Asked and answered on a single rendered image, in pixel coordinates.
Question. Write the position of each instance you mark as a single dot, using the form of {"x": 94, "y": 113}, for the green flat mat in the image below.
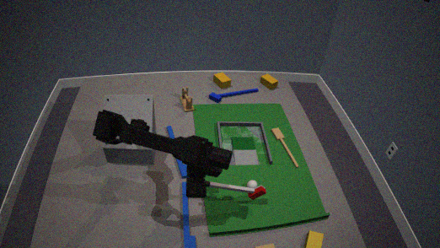
{"x": 290, "y": 192}

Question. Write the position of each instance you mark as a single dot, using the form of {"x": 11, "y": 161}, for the white golf ball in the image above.
{"x": 252, "y": 184}

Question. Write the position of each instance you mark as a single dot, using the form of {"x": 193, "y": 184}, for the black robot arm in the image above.
{"x": 190, "y": 150}

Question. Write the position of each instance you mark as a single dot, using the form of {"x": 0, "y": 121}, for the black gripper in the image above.
{"x": 195, "y": 185}

